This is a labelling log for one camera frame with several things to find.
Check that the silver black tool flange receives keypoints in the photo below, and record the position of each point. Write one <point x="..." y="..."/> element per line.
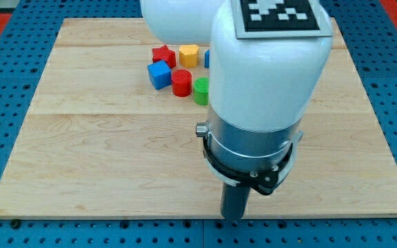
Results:
<point x="246" y="158"/>

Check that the dark grey cylindrical probe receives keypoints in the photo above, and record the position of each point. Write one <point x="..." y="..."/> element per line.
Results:
<point x="234" y="201"/>

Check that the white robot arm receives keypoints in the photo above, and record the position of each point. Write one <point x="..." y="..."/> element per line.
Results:
<point x="266" y="58"/>

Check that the blue block behind arm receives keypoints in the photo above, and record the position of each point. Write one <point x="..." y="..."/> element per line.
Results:
<point x="207" y="59"/>

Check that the red star block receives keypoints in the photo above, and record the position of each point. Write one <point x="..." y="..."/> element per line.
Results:
<point x="163" y="53"/>

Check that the green cylinder block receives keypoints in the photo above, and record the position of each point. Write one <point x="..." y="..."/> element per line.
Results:
<point x="201" y="91"/>

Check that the red cylinder block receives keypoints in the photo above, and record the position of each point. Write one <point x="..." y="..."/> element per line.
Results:
<point x="181" y="83"/>

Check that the yellow pentagon block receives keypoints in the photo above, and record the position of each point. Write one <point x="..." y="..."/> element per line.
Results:
<point x="189" y="55"/>

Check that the blue cube block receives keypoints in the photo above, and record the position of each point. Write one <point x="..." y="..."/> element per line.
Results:
<point x="159" y="74"/>

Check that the black white fiducial marker tag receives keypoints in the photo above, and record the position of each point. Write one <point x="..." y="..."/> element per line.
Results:
<point x="270" y="19"/>

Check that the light wooden board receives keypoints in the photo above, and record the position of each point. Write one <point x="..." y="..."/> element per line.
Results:
<point x="100" y="143"/>

